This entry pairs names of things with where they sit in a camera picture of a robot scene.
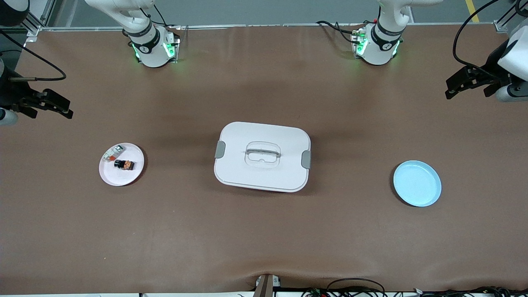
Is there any white lidded storage box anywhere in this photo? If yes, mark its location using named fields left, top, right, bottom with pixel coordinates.
left=214, top=122, right=311, bottom=193

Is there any small white orange toy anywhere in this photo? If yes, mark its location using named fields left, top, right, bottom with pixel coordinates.
left=103, top=145, right=125, bottom=163

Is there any pink round plate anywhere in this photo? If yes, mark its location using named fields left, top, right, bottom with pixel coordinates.
left=99, top=143, right=145, bottom=187

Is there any light blue round plate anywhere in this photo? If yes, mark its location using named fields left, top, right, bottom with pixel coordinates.
left=393, top=160, right=442, bottom=207

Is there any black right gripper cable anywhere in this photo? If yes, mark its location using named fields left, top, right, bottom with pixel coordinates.
left=0, top=30, right=67, bottom=82

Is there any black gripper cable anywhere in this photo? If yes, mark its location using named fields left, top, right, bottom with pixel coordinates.
left=0, top=30, right=67, bottom=82
left=452, top=0, right=502, bottom=79

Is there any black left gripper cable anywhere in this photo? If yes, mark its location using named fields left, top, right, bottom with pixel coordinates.
left=452, top=0, right=502, bottom=79

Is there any black arm base cable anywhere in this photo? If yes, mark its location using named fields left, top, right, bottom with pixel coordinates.
left=140, top=3, right=181, bottom=30
left=316, top=20, right=363, bottom=44

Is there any black cable bundle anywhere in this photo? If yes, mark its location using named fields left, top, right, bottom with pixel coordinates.
left=412, top=287, right=528, bottom=297

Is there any aluminium table edge rail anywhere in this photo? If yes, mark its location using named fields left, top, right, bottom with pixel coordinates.
left=25, top=23, right=509, bottom=44

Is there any black looped cable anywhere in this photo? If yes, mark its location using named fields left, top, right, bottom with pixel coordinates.
left=301, top=278, right=388, bottom=297

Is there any brown camera mount bracket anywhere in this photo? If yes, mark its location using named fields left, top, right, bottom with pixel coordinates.
left=253, top=273, right=282, bottom=297

